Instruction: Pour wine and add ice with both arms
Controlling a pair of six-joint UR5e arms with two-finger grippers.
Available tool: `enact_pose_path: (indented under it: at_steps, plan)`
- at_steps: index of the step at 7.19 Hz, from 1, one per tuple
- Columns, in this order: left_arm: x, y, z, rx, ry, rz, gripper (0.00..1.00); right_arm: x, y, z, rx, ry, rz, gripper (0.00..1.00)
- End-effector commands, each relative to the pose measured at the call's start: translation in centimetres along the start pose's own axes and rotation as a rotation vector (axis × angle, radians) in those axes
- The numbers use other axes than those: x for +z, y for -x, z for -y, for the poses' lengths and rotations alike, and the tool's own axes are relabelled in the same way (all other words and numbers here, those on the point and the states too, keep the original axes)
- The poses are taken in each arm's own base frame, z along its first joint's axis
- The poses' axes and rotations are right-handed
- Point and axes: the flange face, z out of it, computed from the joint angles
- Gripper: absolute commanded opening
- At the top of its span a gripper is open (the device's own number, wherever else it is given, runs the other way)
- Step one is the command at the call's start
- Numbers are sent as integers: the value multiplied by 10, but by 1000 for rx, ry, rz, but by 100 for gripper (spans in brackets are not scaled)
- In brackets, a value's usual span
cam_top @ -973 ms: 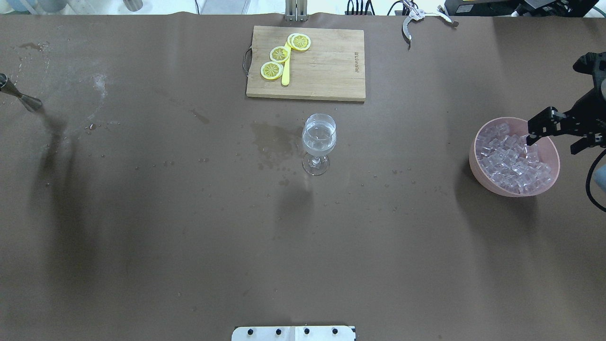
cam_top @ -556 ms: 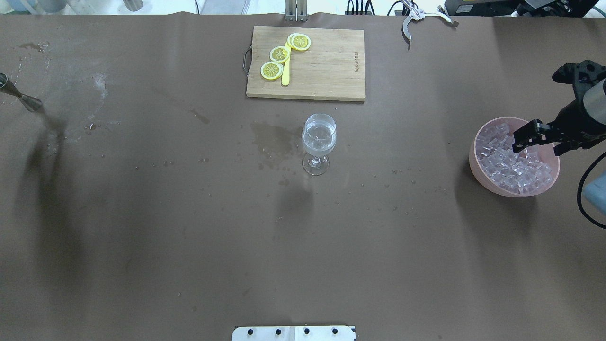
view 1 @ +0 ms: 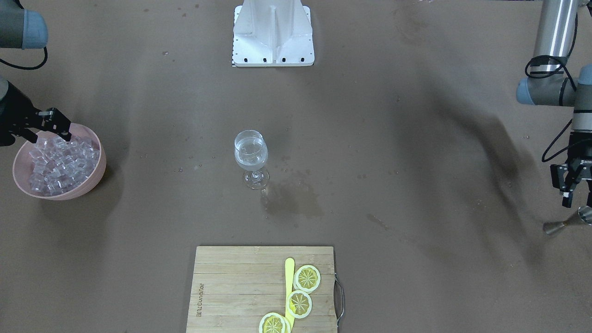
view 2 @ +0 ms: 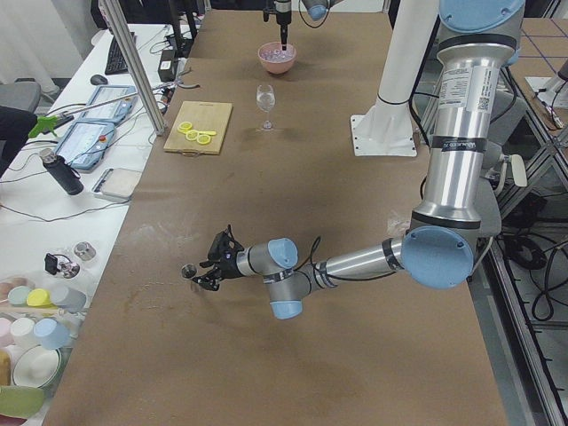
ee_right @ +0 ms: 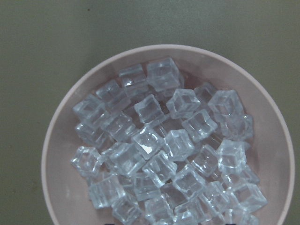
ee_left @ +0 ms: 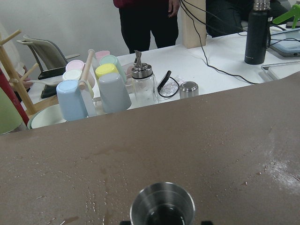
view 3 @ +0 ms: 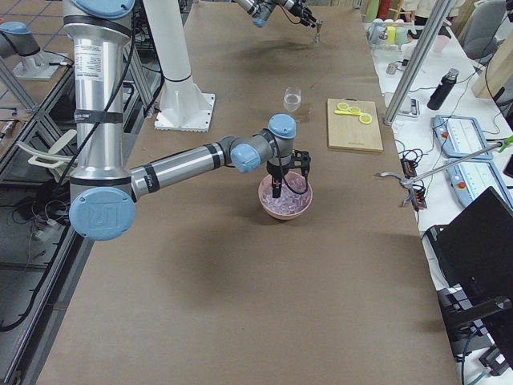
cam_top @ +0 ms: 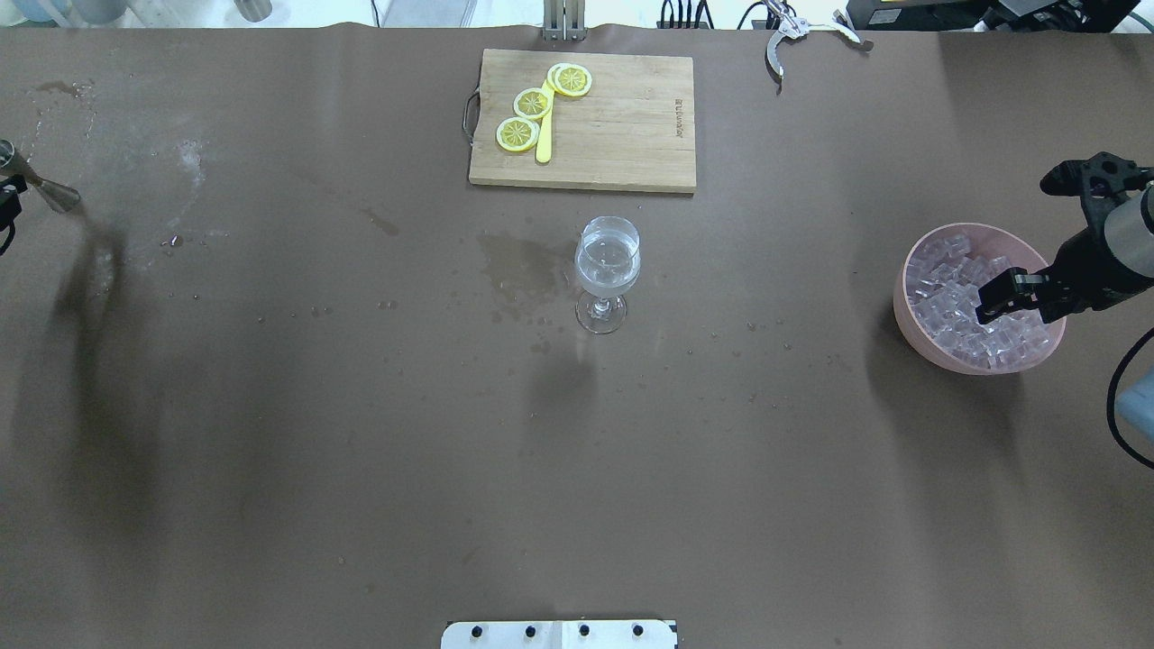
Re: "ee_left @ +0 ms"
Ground black cable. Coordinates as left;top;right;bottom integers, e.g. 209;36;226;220
179;0;261;85

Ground light blue plastic cup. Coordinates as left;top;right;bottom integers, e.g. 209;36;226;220
56;80;88;121

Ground person in dark clothes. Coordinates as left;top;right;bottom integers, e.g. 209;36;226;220
113;0;180;53

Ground pink plastic cup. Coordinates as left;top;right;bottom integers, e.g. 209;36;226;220
66;60;85;71

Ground wooden cup tree stand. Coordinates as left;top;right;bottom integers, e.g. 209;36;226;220
0;30;58;115

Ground black clip with cord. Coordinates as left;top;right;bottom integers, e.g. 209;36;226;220
157;70;180;98

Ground glass oil dispenser bottle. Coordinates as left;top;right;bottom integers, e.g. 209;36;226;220
131;50;158;106

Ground small steel cup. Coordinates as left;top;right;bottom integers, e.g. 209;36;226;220
180;82;199;99

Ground grey plastic cup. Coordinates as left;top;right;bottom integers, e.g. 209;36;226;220
98;73;132;113

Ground wooden post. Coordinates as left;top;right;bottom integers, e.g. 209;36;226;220
180;0;206;49

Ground white plastic cup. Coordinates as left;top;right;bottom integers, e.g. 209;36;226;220
62;69;82;81

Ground light green cylinder bottle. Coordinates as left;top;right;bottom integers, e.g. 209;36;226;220
0;89;24;135

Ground brown table mat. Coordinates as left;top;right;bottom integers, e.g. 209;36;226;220
0;73;300;225

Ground steel jigger cup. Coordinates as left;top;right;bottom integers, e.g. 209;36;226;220
130;182;195;225

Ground white tray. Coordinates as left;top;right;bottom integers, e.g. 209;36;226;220
259;61;300;82

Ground wooden cup rack handle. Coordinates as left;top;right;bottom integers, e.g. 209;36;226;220
78;49;95;90

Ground black thermos bottle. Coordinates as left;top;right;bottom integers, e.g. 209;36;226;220
244;0;271;65

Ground mint green plastic cup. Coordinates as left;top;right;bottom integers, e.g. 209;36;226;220
99;55;127;80

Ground green and white bowl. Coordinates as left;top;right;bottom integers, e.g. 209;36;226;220
27;104;66;129

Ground yellow plastic cup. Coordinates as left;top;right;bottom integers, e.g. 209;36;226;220
95;63;119;79

